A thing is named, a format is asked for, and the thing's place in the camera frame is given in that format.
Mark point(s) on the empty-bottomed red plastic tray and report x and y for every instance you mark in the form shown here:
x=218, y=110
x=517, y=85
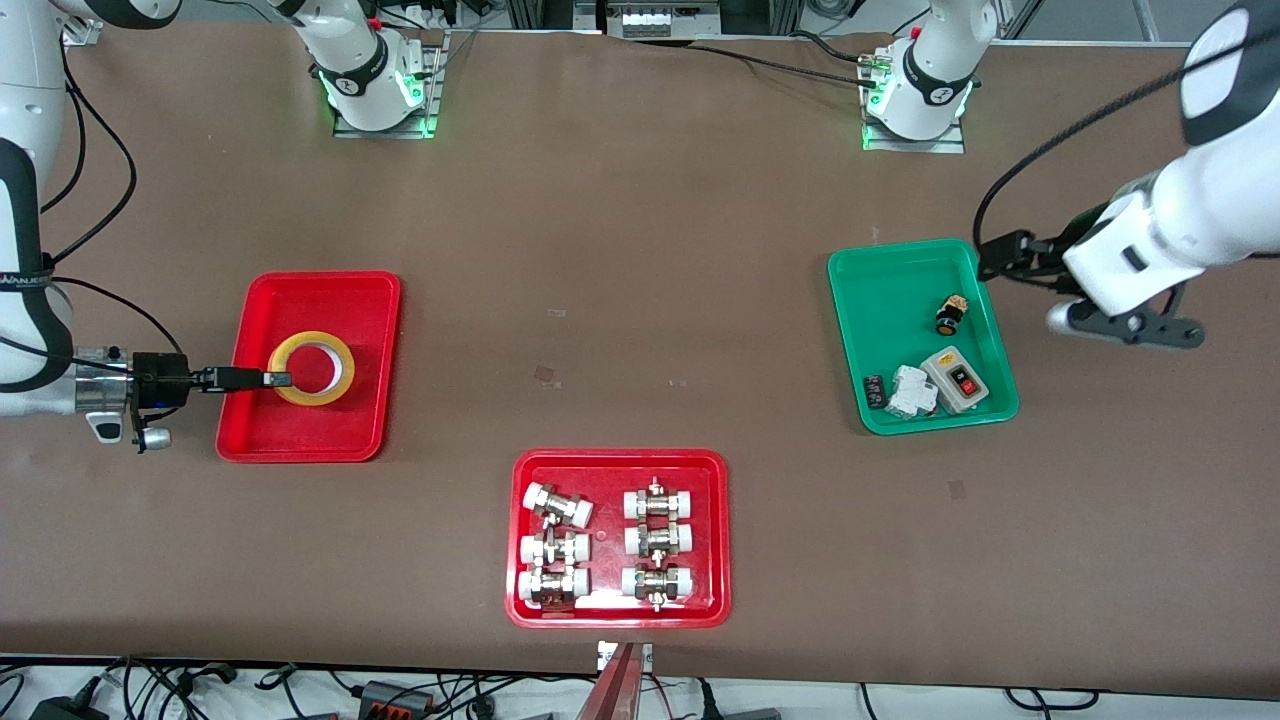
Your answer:
x=300, y=430

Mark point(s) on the white bracket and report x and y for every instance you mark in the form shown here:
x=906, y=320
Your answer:
x=605, y=655

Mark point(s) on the grey switch box red button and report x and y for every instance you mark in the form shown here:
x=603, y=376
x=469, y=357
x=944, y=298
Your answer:
x=945, y=372

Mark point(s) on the black push button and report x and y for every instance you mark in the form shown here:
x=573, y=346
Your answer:
x=947, y=320

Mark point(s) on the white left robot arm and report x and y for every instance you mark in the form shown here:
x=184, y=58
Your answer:
x=1200, y=220

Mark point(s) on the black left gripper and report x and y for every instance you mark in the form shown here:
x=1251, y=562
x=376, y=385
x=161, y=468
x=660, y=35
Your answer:
x=1040, y=253

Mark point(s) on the grey terminal block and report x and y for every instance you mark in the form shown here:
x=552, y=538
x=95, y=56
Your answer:
x=650, y=18

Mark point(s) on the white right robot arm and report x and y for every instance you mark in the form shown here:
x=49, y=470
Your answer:
x=25, y=90

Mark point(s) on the white circuit breaker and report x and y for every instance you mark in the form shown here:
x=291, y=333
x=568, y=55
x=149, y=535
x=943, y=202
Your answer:
x=912, y=392

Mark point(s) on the yellow packing tape roll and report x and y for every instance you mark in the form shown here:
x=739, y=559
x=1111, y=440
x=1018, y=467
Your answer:
x=312, y=399

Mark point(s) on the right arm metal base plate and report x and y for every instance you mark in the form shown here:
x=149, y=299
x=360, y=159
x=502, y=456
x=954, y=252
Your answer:
x=430, y=100

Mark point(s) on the red and silver bar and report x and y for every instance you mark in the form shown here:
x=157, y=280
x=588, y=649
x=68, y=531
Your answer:
x=615, y=690

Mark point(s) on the white-capped metal pipe fitting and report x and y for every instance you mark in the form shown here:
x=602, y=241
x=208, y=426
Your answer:
x=657, y=582
x=658, y=503
x=560, y=507
x=550, y=583
x=550, y=549
x=658, y=540

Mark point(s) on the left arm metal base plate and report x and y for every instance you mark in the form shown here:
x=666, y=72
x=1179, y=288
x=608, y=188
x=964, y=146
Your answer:
x=950, y=145

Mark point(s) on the red tray holding pipe fittings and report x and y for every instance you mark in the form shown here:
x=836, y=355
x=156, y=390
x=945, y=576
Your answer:
x=607, y=480

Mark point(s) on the brown tape patch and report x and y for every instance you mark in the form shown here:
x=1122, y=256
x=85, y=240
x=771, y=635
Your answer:
x=545, y=376

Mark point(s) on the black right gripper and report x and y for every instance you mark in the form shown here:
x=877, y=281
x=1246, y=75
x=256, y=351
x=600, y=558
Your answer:
x=160, y=379

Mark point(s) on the small black module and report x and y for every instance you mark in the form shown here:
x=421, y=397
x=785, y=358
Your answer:
x=874, y=392

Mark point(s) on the green plastic tray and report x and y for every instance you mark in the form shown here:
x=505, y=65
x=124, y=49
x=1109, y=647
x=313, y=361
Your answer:
x=890, y=310

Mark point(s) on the black power adapter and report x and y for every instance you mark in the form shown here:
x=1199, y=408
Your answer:
x=65, y=710

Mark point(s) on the black adapter orange plugs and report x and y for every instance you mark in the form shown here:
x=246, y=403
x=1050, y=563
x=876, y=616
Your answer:
x=385, y=695

